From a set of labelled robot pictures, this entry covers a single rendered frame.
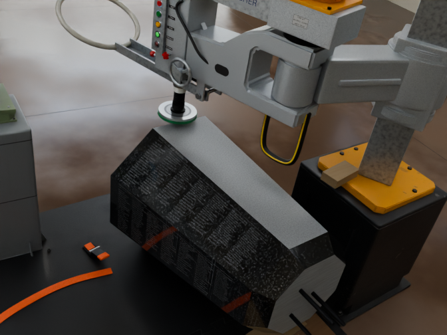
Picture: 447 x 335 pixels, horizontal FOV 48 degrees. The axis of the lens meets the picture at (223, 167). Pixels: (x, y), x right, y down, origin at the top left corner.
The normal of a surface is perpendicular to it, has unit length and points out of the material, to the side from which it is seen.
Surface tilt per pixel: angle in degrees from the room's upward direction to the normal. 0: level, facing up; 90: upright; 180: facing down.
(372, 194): 0
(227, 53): 90
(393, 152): 90
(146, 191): 45
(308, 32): 90
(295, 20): 90
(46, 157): 0
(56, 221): 0
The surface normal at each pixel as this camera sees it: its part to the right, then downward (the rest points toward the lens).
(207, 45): -0.62, 0.38
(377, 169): -0.43, 0.47
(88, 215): 0.15, -0.80
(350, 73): 0.32, 0.59
